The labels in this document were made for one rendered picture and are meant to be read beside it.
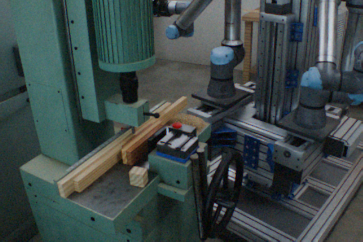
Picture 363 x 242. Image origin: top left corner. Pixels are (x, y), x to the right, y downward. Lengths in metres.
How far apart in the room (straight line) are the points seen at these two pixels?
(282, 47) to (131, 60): 0.82
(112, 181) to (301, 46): 1.05
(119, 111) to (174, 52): 3.83
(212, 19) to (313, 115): 3.21
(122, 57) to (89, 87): 0.20
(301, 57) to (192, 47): 3.22
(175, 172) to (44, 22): 0.61
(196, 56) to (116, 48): 3.82
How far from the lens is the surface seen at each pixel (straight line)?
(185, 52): 4.85
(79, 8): 1.08
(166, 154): 1.03
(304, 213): 2.00
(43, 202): 1.42
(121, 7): 0.97
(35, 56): 1.23
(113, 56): 1.01
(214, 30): 4.59
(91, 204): 1.00
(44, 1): 1.13
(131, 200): 0.99
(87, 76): 1.13
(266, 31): 1.65
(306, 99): 1.51
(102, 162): 1.09
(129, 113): 1.12
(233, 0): 1.78
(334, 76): 1.22
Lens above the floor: 1.53
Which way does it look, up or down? 26 degrees down
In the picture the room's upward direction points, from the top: 2 degrees counter-clockwise
